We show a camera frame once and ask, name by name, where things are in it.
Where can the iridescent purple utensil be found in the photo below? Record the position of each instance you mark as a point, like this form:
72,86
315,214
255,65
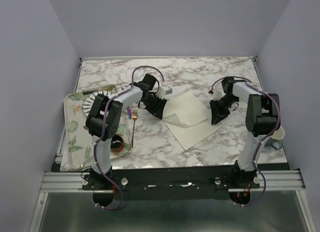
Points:
129,112

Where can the blue grey mug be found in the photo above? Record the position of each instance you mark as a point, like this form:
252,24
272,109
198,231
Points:
275,141

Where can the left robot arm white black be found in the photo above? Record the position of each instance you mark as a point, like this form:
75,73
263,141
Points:
104,117

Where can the aluminium frame rail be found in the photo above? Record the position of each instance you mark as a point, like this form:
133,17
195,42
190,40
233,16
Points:
55,182

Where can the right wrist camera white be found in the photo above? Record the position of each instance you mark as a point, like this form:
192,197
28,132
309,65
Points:
216,94

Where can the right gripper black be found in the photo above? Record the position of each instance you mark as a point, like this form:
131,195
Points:
217,115

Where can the rose gold fork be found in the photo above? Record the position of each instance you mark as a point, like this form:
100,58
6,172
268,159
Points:
134,118

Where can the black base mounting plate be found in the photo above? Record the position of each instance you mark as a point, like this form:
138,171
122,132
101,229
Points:
200,182

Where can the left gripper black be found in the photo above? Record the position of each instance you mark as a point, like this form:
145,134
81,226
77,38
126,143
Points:
157,110

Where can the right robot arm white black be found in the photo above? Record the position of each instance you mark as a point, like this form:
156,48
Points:
262,115

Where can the black and copper small bowl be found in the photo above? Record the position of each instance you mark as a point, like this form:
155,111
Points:
117,144

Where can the leaf pattern serving tray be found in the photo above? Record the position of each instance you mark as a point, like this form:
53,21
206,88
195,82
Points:
78,147

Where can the white cloth napkin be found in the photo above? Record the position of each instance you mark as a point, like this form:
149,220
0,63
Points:
188,119

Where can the white plate blue stripes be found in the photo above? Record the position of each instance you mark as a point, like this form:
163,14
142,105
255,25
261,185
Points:
89,99

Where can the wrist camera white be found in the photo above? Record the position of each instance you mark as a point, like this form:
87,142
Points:
216,94
164,90

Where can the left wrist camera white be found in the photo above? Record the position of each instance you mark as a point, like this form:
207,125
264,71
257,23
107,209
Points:
164,90

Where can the green chopsticks on tray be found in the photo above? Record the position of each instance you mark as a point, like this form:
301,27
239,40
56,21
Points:
109,87

